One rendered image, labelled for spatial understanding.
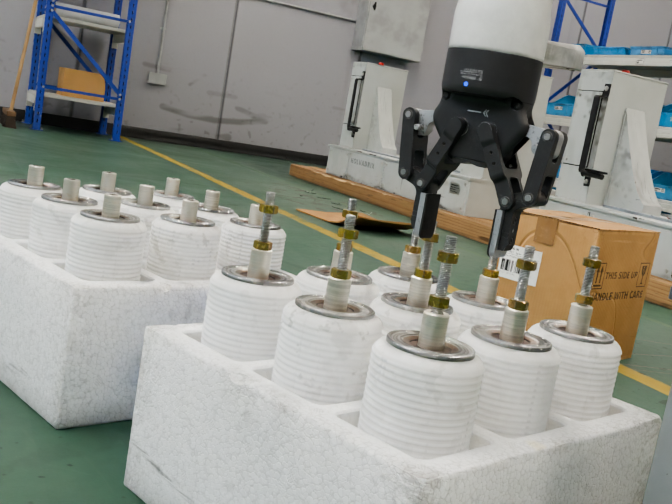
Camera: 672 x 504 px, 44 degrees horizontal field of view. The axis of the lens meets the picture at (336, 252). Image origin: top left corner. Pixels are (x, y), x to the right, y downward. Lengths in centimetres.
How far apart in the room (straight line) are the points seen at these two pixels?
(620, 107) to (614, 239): 177
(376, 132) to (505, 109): 458
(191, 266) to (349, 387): 44
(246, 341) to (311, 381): 11
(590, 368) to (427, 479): 29
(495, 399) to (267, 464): 21
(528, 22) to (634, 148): 291
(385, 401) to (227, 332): 22
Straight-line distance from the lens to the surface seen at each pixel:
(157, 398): 89
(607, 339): 89
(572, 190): 359
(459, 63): 66
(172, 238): 114
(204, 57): 719
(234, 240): 122
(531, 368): 77
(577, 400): 88
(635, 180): 350
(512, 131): 66
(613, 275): 188
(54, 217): 119
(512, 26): 66
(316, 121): 757
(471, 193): 405
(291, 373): 77
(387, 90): 535
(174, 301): 111
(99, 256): 108
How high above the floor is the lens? 42
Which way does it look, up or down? 9 degrees down
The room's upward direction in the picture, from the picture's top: 10 degrees clockwise
